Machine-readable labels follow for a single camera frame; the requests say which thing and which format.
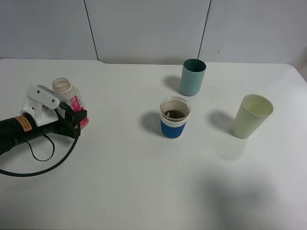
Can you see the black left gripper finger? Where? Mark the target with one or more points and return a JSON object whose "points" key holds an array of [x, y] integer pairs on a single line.
{"points": [[70, 118], [69, 131]]}

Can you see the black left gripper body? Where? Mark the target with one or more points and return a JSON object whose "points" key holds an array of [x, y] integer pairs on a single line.
{"points": [[23, 128]]}

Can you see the pink label drink bottle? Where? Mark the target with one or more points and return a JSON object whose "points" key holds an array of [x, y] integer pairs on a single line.
{"points": [[63, 87]]}

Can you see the blue sleeve glass cup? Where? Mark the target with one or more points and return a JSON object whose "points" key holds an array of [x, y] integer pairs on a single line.
{"points": [[174, 113]]}

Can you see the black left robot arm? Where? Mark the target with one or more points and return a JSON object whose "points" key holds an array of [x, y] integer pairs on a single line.
{"points": [[4, 136]]}

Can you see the teal plastic cup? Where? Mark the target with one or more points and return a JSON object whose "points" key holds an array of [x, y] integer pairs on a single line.
{"points": [[192, 76]]}

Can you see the pale green plastic cup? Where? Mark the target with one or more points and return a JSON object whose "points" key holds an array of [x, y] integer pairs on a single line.
{"points": [[253, 111]]}

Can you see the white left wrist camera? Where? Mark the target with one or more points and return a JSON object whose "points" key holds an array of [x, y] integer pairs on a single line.
{"points": [[40, 103]]}

